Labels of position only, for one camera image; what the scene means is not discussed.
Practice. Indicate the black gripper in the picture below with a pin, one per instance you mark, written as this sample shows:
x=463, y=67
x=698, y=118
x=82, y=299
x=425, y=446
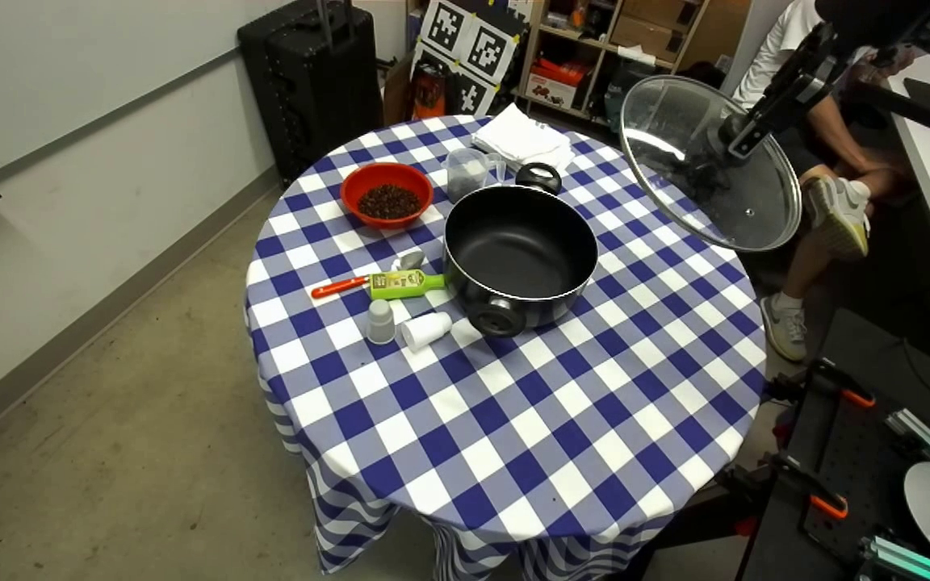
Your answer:
x=804, y=69

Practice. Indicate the glass pot lid black knob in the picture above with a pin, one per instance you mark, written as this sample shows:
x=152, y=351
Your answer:
x=678, y=141

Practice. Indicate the black cooking pot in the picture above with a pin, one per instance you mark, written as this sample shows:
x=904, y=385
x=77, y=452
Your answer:
x=519, y=258

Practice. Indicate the seated person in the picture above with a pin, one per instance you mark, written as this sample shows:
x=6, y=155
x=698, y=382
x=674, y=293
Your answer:
x=842, y=213

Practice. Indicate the wooden storage shelf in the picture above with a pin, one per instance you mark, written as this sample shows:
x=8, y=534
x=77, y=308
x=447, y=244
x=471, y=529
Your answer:
x=648, y=33

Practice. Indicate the red box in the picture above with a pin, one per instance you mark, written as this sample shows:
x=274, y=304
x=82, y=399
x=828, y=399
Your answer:
x=559, y=86

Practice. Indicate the folded white towels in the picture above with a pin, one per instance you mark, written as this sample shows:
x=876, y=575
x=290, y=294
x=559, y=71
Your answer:
x=519, y=135

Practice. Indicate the clear plastic cup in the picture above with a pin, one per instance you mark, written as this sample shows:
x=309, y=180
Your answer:
x=471, y=171

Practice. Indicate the black white tag board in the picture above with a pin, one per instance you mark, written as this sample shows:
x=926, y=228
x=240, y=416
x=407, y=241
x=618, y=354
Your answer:
x=471, y=37

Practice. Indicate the small orange device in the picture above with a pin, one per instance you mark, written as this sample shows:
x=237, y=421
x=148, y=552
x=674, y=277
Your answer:
x=429, y=97

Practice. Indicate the black robot stand platform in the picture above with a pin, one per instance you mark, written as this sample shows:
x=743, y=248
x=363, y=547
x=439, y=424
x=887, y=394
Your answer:
x=874, y=472

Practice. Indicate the small white bottle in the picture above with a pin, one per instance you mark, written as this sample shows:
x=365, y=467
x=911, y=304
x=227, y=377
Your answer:
x=425, y=330

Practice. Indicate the blue white checked tablecloth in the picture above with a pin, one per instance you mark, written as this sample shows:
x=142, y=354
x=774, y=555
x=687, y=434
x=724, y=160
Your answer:
x=508, y=429

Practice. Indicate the red bowl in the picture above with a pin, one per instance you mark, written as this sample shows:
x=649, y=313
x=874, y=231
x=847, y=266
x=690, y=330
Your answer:
x=353, y=196

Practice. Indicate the white salt shaker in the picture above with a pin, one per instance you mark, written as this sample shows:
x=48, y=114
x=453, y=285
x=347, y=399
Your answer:
x=379, y=324

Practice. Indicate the large black case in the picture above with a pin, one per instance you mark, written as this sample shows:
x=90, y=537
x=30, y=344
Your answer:
x=315, y=86

